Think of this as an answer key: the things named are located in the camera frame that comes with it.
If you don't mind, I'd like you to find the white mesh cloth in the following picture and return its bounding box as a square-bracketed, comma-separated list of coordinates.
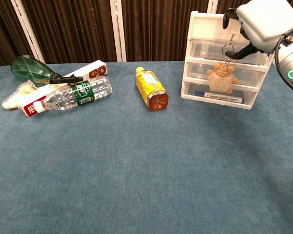
[1, 80, 39, 110]

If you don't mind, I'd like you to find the blue table mat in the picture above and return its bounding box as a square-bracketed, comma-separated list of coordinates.
[0, 59, 293, 234]

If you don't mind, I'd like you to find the white plastic drawer unit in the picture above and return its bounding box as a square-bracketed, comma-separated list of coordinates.
[180, 10, 275, 110]

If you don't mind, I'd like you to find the yellow tea bottle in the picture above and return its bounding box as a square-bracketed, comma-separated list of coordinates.
[135, 66, 169, 112]

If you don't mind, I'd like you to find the white frame post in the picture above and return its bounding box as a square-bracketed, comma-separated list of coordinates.
[11, 0, 46, 64]
[109, 0, 127, 62]
[207, 0, 219, 14]

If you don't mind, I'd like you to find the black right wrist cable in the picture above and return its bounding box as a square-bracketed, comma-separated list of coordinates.
[273, 26, 293, 71]

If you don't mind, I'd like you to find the green spray bottle black nozzle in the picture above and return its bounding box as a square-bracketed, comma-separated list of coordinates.
[11, 55, 84, 87]

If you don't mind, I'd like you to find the long white red box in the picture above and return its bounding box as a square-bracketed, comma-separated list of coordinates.
[18, 60, 107, 118]

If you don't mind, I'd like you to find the clear water bottle green label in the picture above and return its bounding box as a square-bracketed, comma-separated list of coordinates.
[34, 76, 113, 114]

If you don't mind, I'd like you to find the tan plush toy keychain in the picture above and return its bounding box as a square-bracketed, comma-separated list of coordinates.
[207, 42, 239, 95]

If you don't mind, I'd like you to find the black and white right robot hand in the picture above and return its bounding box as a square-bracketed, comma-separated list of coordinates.
[221, 0, 293, 60]

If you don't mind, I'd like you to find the whiteboard marker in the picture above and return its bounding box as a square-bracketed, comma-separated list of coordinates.
[194, 90, 243, 103]

